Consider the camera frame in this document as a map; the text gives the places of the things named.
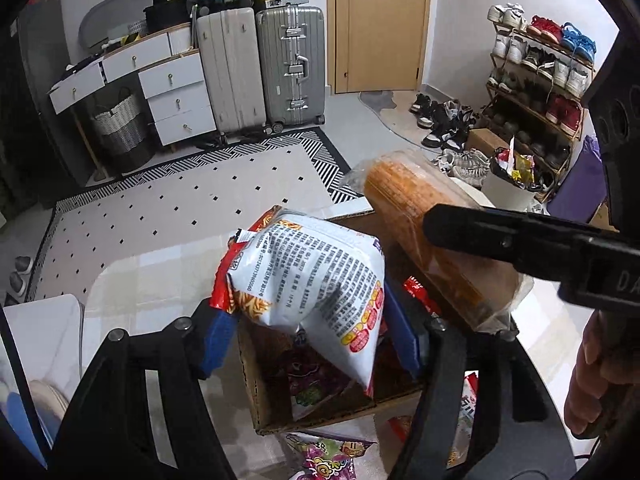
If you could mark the woven laundry basket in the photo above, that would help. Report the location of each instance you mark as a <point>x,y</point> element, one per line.
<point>120,125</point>

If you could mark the rows of assorted sneakers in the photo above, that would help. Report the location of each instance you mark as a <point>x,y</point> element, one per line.
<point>565,110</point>

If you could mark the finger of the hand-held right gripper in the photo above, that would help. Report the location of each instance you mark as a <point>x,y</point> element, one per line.
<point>475,230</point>

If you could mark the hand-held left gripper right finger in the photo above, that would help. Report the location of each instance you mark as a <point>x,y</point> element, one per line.
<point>405,345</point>

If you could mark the white trash bin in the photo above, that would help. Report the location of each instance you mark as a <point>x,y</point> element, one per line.
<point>505,192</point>

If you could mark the patterned rug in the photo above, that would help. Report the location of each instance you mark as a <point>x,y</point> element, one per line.
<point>175,200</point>

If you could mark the person's right hand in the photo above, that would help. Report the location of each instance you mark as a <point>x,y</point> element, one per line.
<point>582,385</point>

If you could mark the small cardboard box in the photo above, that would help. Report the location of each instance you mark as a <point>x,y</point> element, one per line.
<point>482,142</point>

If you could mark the white drawer dresser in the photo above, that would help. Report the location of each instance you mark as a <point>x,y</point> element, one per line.
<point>170,80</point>

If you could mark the red white snack packet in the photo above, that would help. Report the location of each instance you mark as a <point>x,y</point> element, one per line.
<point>467,405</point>

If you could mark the black bag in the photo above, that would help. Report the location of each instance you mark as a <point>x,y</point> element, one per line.
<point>167,17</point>

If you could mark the beige suitcase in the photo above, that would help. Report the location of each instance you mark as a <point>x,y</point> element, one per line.
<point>230,70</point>

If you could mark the grape print snack bag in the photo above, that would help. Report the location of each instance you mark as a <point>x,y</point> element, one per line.
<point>315,380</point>
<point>325,460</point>

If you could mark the wooden pole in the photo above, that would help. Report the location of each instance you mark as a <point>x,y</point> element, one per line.
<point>90,147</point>

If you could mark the blue plastic basin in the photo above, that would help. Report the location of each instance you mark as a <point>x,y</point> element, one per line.
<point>17,415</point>

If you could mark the pile of dark shoes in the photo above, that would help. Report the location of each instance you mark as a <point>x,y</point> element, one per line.
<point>440,130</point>

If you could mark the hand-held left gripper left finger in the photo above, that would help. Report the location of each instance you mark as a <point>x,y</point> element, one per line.
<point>217,345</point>

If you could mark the brown cardboard box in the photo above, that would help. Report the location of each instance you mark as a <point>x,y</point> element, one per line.
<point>265,390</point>

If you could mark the grey oval tray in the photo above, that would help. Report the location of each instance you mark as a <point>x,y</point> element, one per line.
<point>112,15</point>

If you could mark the gold metal shoe rack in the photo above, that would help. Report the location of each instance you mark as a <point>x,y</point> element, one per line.
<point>582,120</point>

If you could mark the wooden door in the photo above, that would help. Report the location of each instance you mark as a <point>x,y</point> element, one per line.
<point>380,25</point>

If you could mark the grey slipper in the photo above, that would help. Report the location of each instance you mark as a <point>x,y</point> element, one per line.
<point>15,286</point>
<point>22,264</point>

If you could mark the white red snack bag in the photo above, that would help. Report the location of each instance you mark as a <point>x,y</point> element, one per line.
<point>310,280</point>

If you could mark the flat cardboard carton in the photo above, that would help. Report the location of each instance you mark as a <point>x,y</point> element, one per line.
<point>602,217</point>

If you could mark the orange cracker packet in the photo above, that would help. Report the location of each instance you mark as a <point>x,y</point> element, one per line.
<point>400,195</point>

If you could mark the purple bag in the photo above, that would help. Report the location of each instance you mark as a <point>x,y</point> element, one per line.
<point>575,185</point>

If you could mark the grey door mat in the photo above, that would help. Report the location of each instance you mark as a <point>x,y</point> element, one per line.
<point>377,101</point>

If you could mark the silver suitcase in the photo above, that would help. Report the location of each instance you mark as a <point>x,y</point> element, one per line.
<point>290,65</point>

